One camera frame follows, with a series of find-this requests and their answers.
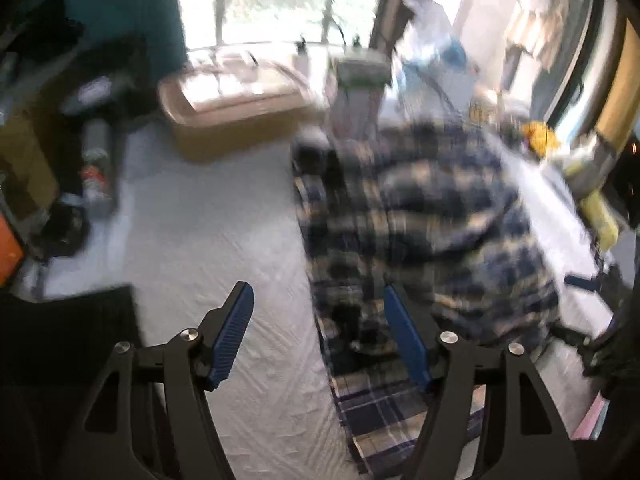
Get spray can bottle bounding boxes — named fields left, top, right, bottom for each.
left=80, top=118, right=116, bottom=220

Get black cloth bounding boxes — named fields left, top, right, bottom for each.
left=1, top=285, right=141, bottom=479

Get orange lit monitor screen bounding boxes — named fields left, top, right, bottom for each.
left=0, top=214, right=26, bottom=289

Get green white carton box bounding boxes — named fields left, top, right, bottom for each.
left=324, top=48, right=392, bottom=140

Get navy plaid pants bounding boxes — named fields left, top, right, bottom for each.
left=291, top=119, right=560, bottom=479

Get yellow curtain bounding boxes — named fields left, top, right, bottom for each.
left=596, top=21, right=640, bottom=155

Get cardboard box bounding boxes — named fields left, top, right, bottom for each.
left=157, top=56, right=321, bottom=162

